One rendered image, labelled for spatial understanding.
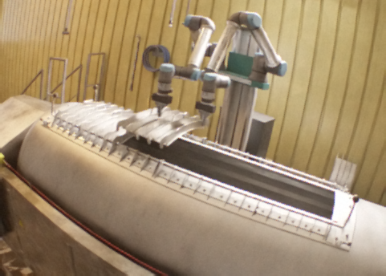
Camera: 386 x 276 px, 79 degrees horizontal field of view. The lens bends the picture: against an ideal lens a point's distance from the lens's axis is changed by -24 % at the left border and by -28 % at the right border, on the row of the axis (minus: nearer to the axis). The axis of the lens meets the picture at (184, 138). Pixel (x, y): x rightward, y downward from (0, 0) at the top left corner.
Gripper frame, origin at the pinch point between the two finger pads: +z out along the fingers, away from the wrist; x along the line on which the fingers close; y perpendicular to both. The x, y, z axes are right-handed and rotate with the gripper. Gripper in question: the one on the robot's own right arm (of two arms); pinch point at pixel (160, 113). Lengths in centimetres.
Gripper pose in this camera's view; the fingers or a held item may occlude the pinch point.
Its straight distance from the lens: 206.3
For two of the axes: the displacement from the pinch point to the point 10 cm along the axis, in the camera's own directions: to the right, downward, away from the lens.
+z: -1.5, 9.3, 3.4
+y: -4.9, 2.2, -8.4
